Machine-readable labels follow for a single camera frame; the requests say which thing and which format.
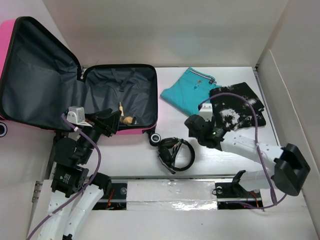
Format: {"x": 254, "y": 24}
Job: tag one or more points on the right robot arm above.
{"x": 283, "y": 167}

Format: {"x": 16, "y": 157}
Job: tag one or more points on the wooden brush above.
{"x": 126, "y": 120}

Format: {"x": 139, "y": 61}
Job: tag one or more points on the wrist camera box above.
{"x": 206, "y": 112}
{"x": 76, "y": 116}

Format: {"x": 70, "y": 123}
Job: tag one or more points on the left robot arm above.
{"x": 77, "y": 184}

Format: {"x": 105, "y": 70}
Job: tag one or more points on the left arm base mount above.
{"x": 116, "y": 200}

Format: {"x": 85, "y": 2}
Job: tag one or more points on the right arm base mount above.
{"x": 235, "y": 198}

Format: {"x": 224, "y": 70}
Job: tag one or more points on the black white tie-dye shirt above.
{"x": 232, "y": 112}

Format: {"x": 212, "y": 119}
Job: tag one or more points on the turquoise shorts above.
{"x": 189, "y": 91}

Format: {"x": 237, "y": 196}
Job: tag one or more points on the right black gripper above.
{"x": 211, "y": 124}

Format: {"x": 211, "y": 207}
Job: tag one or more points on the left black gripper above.
{"x": 110, "y": 118}

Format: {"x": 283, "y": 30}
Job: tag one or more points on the black headphones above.
{"x": 168, "y": 150}

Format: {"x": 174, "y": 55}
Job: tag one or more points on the pink hard-shell suitcase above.
{"x": 40, "y": 78}

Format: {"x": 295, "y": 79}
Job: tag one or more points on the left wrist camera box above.
{"x": 76, "y": 116}

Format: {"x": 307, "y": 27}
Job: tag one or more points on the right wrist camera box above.
{"x": 206, "y": 112}

